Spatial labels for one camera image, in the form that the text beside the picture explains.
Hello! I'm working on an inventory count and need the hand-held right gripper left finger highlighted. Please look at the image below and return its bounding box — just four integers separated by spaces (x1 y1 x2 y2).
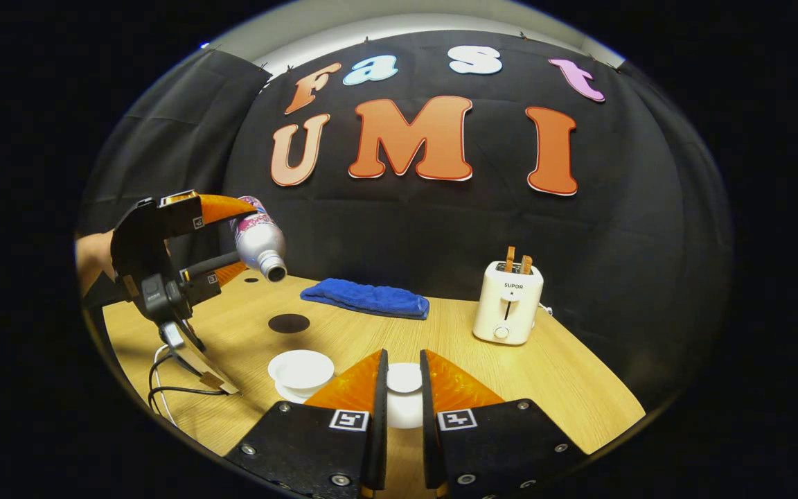
224 349 389 499

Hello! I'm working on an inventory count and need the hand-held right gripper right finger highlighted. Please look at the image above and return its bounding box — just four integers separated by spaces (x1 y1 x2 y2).
420 349 590 499

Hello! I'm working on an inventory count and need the white teacup lid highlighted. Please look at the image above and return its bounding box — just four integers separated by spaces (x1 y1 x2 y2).
385 362 425 429

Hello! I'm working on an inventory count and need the silver water bottle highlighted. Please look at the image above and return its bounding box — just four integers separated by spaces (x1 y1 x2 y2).
229 196 288 283

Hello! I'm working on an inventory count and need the white teacup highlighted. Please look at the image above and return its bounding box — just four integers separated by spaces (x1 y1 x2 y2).
267 349 335 391

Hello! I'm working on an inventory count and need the white saucer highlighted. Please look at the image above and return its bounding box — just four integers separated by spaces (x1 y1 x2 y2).
274 380 330 405

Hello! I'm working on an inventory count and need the blue towel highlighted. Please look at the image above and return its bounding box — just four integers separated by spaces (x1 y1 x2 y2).
300 278 430 321

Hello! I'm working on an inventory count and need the white toaster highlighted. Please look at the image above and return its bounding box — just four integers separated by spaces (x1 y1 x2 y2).
472 260 544 346

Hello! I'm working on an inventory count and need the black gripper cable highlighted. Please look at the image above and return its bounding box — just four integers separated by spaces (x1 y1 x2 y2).
148 344 231 425

